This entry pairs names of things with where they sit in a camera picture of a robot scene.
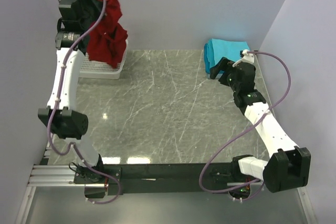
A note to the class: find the black base beam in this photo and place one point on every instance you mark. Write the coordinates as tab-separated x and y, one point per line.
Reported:
111	179

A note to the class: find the red t shirt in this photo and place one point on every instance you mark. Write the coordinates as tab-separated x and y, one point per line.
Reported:
107	42

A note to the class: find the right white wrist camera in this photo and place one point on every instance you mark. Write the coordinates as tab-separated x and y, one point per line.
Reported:
245	57

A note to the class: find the light turquoise folded shirt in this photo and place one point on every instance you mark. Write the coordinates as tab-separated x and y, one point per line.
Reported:
217	49

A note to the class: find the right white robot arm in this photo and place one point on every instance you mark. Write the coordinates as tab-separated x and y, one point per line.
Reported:
289	165

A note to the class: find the white plastic basket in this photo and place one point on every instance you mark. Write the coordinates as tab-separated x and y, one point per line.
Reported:
101	70

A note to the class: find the dark teal folded shirt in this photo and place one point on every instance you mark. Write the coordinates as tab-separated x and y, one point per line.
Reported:
208	61

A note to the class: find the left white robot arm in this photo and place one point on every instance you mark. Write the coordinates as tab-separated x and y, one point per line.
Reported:
66	127

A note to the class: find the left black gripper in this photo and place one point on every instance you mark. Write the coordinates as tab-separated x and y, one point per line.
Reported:
85	9

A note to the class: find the left aluminium rail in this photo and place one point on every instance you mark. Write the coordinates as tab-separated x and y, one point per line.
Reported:
44	175

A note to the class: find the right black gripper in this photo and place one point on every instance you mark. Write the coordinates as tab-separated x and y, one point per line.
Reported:
227	69

